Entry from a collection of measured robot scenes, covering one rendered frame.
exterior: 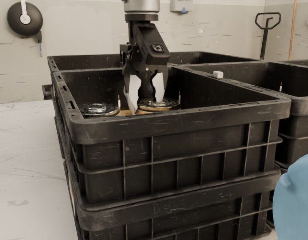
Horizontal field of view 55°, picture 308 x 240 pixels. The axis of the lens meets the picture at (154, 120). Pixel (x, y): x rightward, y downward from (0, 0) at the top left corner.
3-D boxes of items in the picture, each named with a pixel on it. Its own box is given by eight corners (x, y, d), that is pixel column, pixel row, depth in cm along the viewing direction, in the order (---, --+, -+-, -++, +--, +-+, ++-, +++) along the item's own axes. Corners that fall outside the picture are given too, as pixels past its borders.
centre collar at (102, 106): (109, 109, 62) (109, 106, 61) (86, 112, 59) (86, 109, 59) (102, 104, 66) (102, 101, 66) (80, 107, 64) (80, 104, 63)
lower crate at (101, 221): (277, 240, 47) (287, 173, 44) (87, 298, 37) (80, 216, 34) (173, 148, 83) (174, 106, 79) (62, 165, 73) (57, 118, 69)
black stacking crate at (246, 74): (413, 150, 54) (431, 88, 51) (286, 178, 44) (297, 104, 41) (264, 101, 90) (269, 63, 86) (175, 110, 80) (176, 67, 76)
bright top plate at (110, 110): (126, 113, 61) (126, 110, 61) (77, 120, 56) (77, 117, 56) (109, 102, 69) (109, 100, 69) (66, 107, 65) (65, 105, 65)
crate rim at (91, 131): (295, 117, 41) (298, 100, 40) (74, 146, 31) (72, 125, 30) (175, 75, 77) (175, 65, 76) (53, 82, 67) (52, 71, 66)
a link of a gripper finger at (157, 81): (158, 104, 73) (151, 67, 70) (169, 109, 68) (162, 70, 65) (147, 107, 72) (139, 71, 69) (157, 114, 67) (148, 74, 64)
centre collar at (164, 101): (172, 104, 66) (172, 101, 66) (152, 106, 64) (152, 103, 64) (163, 99, 71) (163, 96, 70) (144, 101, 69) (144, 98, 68)
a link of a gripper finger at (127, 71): (138, 93, 66) (145, 54, 64) (141, 95, 64) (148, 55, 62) (118, 91, 64) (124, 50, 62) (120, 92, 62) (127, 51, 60)
